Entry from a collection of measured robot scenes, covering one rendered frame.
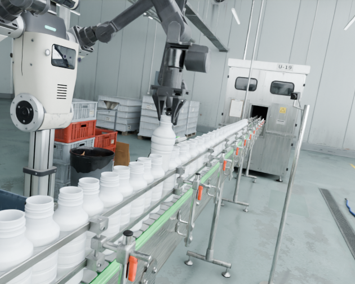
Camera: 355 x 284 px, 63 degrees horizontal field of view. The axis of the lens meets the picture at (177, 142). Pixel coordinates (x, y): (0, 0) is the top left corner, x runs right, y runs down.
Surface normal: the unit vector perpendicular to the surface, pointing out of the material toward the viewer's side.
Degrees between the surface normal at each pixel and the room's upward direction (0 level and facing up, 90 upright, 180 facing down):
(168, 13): 89
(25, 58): 90
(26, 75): 101
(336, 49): 90
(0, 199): 90
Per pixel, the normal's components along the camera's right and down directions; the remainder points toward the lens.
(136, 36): -0.32, 0.11
